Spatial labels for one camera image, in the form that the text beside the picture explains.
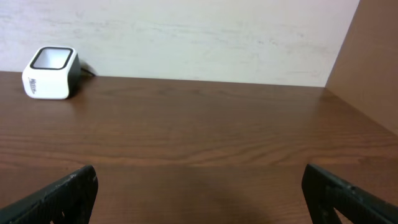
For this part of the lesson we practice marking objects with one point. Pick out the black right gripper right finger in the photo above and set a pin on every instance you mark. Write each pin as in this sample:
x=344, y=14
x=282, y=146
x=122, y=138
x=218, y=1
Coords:
x=327, y=194

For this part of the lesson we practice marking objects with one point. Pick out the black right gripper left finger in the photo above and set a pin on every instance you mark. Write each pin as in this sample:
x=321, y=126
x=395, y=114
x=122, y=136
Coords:
x=68, y=200

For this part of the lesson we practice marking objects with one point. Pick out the white barcode scanner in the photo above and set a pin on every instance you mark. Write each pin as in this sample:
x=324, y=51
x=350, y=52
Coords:
x=53, y=73

